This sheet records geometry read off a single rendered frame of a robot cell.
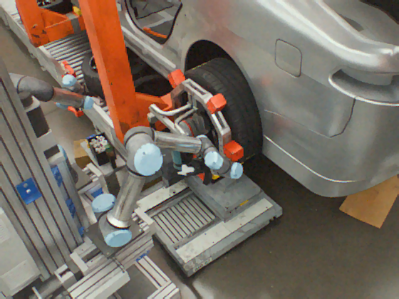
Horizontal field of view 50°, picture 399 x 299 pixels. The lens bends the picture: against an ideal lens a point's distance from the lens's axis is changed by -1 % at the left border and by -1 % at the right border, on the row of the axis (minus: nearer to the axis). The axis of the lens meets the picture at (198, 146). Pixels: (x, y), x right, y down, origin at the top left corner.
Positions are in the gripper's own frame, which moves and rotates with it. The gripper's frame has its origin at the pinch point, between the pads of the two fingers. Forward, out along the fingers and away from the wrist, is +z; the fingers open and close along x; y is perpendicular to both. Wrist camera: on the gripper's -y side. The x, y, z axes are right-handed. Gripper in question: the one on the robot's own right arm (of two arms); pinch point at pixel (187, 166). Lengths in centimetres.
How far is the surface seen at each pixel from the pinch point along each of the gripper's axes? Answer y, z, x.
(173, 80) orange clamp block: 32, 33, -40
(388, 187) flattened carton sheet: -103, -44, -139
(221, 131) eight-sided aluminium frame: 5.4, -3.7, -28.1
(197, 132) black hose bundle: 10.0, 4.3, -18.1
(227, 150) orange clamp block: -6.0, -5.5, -26.6
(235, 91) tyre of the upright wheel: 21, -7, -45
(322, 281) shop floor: -109, -37, -41
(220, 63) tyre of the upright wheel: 34, 10, -58
